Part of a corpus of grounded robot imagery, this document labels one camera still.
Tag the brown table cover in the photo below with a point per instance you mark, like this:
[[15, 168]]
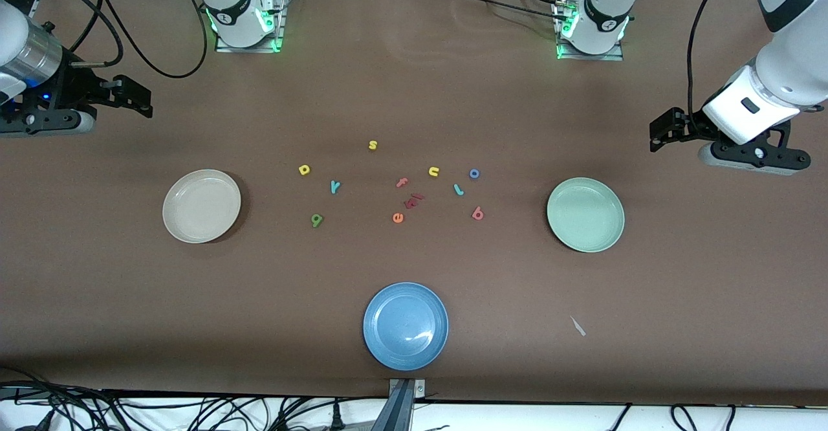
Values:
[[414, 94]]

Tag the grey metal mount post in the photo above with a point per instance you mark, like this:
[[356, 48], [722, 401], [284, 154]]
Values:
[[401, 405]]

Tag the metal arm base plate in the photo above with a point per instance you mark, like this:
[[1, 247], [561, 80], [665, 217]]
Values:
[[588, 57], [281, 36]]

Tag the green letter g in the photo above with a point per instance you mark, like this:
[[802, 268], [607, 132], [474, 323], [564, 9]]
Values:
[[316, 220]]

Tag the white paper scrap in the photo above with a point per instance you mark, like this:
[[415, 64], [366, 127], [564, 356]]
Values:
[[577, 327]]

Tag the teal letter y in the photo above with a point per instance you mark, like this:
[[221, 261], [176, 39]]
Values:
[[334, 186]]

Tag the pink letter f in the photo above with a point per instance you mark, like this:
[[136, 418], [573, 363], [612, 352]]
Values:
[[402, 182]]

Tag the dark red letter k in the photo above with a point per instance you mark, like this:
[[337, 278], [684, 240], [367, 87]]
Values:
[[410, 203]]

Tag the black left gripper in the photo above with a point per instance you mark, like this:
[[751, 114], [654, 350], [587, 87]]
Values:
[[689, 128]]

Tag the blue plate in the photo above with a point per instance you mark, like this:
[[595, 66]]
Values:
[[405, 326]]

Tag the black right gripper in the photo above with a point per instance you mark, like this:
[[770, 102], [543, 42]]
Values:
[[72, 88]]

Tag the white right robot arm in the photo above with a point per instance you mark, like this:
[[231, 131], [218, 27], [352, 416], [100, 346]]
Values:
[[236, 13]]

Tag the pale green plate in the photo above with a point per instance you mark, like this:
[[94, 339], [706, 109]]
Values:
[[585, 215]]

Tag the beige brown plate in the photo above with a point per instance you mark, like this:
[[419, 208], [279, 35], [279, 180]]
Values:
[[202, 206]]

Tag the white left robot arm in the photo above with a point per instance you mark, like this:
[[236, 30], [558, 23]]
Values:
[[795, 68]]

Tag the red letter b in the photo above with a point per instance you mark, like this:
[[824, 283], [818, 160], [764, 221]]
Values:
[[477, 213]]

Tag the yellow letter a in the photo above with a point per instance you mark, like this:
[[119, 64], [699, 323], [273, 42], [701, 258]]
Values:
[[304, 169]]

